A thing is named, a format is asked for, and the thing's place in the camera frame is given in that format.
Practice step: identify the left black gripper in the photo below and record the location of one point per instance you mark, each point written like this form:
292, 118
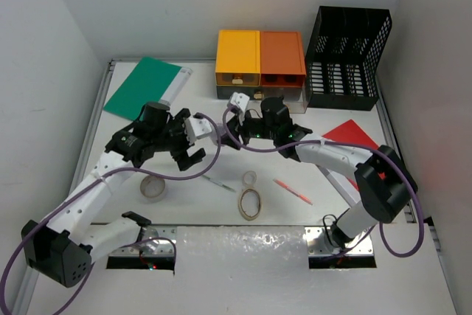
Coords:
181, 156

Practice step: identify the yellow drawer box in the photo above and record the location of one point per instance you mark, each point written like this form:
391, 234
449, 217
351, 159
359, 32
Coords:
238, 58

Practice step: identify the black mesh file rack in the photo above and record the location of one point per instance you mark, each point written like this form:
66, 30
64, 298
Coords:
342, 57

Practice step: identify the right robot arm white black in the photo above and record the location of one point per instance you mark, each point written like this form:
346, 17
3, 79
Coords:
384, 185

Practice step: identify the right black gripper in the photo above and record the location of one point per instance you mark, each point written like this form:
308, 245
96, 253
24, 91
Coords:
243, 128

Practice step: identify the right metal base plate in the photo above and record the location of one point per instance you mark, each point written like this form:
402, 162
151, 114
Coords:
319, 246

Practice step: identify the small white tape roll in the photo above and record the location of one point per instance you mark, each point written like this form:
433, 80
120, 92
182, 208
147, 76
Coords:
249, 178

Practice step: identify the green white pen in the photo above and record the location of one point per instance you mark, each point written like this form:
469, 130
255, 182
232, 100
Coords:
219, 183

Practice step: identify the metal base plate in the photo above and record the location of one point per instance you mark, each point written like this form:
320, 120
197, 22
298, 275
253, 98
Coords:
151, 242
319, 246

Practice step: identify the green clip file folder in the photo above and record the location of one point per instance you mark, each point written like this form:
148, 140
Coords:
151, 80

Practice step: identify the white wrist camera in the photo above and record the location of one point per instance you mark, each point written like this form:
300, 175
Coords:
197, 129
238, 102

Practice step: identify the white foam front board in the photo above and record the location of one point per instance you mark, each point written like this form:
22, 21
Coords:
250, 270

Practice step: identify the wide clear tape roll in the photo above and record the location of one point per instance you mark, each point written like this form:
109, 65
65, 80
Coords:
153, 189

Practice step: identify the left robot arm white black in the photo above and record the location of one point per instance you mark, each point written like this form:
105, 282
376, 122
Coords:
60, 246

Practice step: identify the transparent grey drawer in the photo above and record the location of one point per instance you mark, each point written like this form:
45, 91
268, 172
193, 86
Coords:
295, 98
225, 92

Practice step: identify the orange red pen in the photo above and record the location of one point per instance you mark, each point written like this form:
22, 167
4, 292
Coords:
292, 191

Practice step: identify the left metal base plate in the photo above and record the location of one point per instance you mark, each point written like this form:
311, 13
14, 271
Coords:
151, 242

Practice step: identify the orange drawer box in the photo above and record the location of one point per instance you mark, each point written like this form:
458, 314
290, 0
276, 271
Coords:
282, 60

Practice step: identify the red clip file folder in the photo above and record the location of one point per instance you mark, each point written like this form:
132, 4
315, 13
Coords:
348, 132

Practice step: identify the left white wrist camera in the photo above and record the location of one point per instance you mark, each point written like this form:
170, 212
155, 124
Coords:
197, 129

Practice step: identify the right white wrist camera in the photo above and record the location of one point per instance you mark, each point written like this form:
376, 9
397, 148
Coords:
238, 102

